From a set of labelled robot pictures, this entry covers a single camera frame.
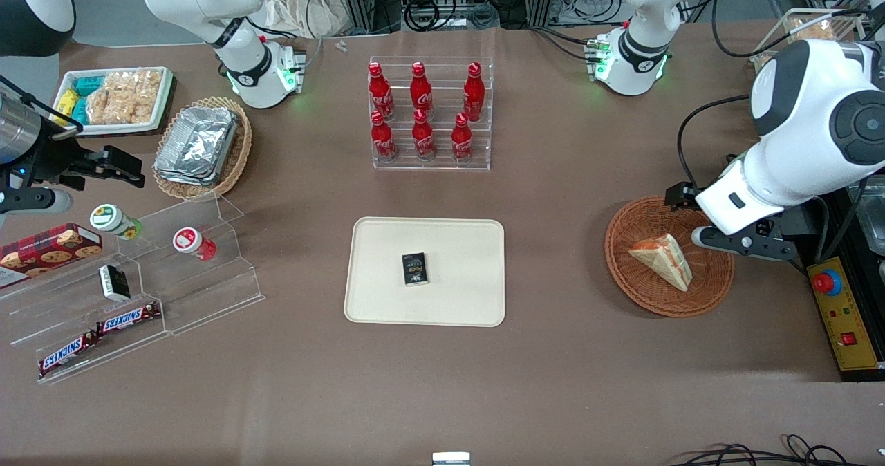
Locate red drink bottle white lid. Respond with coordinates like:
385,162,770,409
172,226,218,262

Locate small black white box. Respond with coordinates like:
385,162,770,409
98,263,131,303

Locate red cookie box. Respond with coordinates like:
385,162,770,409
0,222,104,289

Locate stacked aluminium foil containers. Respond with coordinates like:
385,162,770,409
153,106,240,188

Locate triangular sandwich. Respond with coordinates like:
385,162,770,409
628,233,693,292

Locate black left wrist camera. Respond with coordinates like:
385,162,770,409
664,182,700,210

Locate rice cracker snack bag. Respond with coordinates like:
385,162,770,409
85,69,164,126

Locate black appliance frame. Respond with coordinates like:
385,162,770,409
780,176,885,384

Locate yellow emergency stop box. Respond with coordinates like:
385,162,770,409
806,257,884,372

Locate beige cloth bag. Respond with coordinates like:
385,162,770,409
261,0,348,39

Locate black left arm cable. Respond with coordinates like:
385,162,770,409
676,95,753,192

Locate coiled black background cable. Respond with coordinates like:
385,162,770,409
404,0,458,32

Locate white snack tray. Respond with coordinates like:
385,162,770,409
51,66,175,137

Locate metal appliance pan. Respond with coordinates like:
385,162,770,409
849,176,885,254

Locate black floor cable bundle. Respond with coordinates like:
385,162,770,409
672,434,853,466

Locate snickers chocolate bar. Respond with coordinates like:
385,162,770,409
95,301,162,336
37,330,100,378

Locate red cola bottle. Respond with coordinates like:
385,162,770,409
370,111,399,163
451,112,475,164
411,109,437,161
463,62,487,123
409,62,435,115
368,62,395,122

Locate white wire rack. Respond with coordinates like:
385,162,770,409
752,7,875,74

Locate black arm base cables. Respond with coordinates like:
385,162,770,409
531,26,597,63

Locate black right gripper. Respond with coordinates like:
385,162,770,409
12,115,146,192

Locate light oval wicker basket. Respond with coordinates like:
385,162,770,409
151,95,254,203

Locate cream rectangular tray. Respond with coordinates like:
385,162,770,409
344,216,506,328

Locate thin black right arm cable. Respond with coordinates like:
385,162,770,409
0,74,85,133

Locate green drink bottle white lid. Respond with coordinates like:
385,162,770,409
89,203,144,241

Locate clear acrylic stepped shelf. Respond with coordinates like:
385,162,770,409
0,192,266,385

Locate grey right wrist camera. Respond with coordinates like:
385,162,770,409
0,187,74,216

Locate clear acrylic bottle rack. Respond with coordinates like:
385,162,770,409
368,55,494,171

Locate brown round wicker basket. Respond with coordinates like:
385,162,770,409
604,196,736,319

